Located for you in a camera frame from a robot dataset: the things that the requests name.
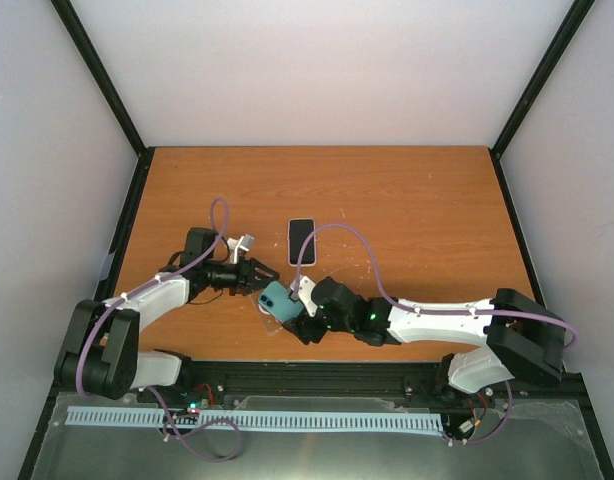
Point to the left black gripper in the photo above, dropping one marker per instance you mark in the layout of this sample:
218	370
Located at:
246	277

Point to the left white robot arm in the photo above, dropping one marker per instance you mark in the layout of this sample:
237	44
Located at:
100	351

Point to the light blue cable duct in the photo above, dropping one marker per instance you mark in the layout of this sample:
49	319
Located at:
260	421

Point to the clear magsafe phone case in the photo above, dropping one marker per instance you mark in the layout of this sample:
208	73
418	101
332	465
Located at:
270	324

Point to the green led circuit board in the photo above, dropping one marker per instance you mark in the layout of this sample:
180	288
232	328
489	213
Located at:
199	400

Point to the white phone case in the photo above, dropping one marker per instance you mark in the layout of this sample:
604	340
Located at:
302	264

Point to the teal phone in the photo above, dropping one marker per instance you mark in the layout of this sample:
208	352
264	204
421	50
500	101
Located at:
276	300

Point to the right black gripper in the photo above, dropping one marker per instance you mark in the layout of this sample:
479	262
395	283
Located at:
304	329

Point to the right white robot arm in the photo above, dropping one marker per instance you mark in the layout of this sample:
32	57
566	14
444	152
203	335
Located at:
512	337

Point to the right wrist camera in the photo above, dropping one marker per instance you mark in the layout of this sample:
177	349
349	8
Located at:
300	296

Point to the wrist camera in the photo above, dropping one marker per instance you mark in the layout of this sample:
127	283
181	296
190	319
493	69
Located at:
238	248
300	296

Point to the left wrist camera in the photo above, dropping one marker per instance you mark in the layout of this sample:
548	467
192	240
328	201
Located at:
238	248

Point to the black aluminium frame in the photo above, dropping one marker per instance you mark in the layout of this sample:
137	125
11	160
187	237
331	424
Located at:
341	380

